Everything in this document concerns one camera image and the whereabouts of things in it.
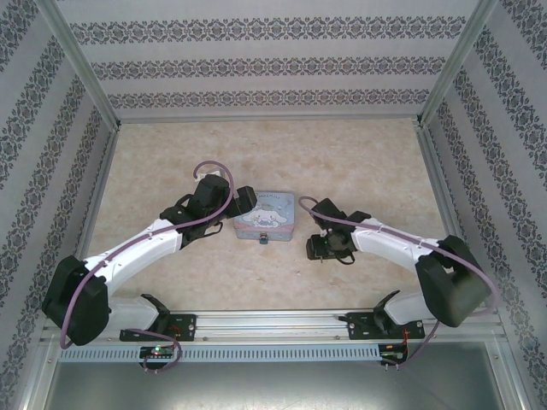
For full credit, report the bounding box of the blue cartoon print tin box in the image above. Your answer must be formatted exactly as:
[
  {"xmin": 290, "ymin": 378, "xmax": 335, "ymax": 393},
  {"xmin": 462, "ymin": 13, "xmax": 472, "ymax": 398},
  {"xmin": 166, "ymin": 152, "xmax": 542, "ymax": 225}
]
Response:
[{"xmin": 233, "ymin": 190, "xmax": 297, "ymax": 243}]

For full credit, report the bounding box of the small controller circuit board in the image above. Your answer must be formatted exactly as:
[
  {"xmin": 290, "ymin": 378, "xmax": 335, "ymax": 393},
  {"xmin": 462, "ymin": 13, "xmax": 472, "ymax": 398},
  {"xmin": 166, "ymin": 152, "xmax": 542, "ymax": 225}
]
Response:
[
  {"xmin": 139, "ymin": 344, "xmax": 176, "ymax": 360},
  {"xmin": 381, "ymin": 343, "xmax": 409, "ymax": 364}
]

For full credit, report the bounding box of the grey metal panel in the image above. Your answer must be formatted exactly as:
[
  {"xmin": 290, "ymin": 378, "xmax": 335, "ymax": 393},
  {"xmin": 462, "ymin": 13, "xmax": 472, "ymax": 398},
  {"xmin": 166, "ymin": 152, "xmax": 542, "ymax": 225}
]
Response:
[{"xmin": 42, "ymin": 360, "xmax": 514, "ymax": 410}]

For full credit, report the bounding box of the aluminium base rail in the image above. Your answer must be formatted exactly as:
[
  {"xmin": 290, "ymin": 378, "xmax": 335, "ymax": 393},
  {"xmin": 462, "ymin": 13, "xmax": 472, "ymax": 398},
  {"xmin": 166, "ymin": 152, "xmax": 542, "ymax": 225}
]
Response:
[{"xmin": 40, "ymin": 310, "xmax": 503, "ymax": 343}]

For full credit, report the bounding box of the aluminium side rail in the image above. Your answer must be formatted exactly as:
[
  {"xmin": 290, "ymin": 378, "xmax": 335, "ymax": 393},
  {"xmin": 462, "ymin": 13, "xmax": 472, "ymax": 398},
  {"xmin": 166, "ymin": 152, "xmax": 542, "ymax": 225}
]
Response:
[
  {"xmin": 416, "ymin": 126, "xmax": 486, "ymax": 307},
  {"xmin": 57, "ymin": 126, "xmax": 121, "ymax": 313}
]

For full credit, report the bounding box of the grey slotted cable duct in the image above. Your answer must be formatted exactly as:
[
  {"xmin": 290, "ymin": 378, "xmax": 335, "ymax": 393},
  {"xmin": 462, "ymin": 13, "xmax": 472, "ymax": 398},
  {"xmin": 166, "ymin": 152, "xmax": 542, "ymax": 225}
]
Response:
[{"xmin": 57, "ymin": 344, "xmax": 381, "ymax": 362}]

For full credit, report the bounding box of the aluminium frame post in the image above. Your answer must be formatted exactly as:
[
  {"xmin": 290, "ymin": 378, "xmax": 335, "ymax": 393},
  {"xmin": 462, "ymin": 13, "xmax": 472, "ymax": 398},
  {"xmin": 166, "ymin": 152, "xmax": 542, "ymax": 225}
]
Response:
[
  {"xmin": 36, "ymin": 0, "xmax": 123, "ymax": 129},
  {"xmin": 416, "ymin": 0, "xmax": 499, "ymax": 127}
]

